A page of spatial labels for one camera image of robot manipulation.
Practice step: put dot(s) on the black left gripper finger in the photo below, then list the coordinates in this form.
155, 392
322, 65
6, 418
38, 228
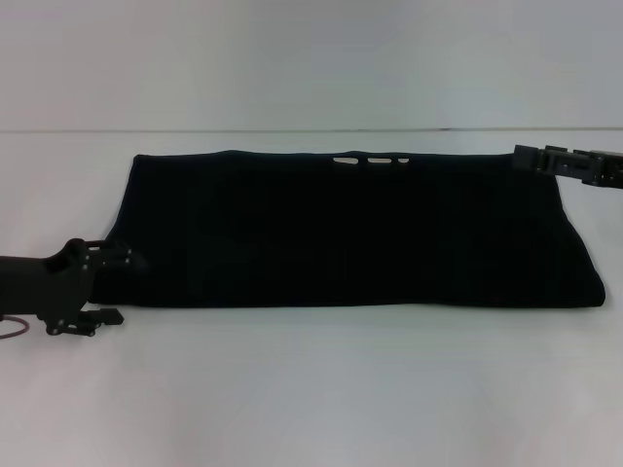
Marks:
104, 317
121, 259

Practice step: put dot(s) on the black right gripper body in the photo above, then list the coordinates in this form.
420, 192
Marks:
601, 170

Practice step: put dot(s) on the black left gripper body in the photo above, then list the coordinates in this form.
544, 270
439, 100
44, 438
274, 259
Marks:
48, 287

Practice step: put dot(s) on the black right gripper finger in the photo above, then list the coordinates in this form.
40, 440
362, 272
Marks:
528, 156

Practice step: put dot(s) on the black t-shirt with white print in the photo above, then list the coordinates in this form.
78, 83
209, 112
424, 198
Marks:
340, 233

